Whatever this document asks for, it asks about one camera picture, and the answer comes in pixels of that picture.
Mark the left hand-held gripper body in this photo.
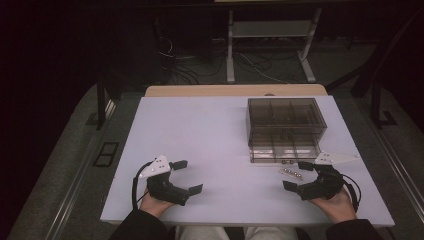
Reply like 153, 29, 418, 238
138, 154, 191, 207

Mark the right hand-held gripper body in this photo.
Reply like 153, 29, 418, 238
296, 152, 361, 201

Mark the transparent brown drawer box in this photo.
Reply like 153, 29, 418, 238
246, 97, 328, 164

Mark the person's left hand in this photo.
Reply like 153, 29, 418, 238
139, 189, 176, 219

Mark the person's right hand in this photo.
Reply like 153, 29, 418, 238
308, 188, 358, 224

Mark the person's left leg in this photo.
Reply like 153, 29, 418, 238
174, 226, 231, 240

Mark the person's leg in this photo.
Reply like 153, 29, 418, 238
244, 226, 299, 240
174, 226, 231, 240

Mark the person's right leg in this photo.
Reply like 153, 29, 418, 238
244, 226, 299, 240

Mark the wooden table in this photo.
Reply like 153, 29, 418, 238
144, 83, 329, 98

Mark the black metal stand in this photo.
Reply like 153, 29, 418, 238
324, 9, 398, 130

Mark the white metal stand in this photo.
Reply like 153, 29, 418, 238
225, 8, 323, 84

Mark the left hand-held gripper black cable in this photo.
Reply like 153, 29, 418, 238
131, 162, 152, 211

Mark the hand-held gripper black cable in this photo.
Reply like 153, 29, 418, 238
131, 162, 152, 211
341, 173, 363, 214

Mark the right hand-held gripper black cable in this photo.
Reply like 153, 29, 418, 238
341, 173, 363, 214

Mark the tangle of floor cables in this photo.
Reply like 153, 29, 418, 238
154, 34, 301, 85

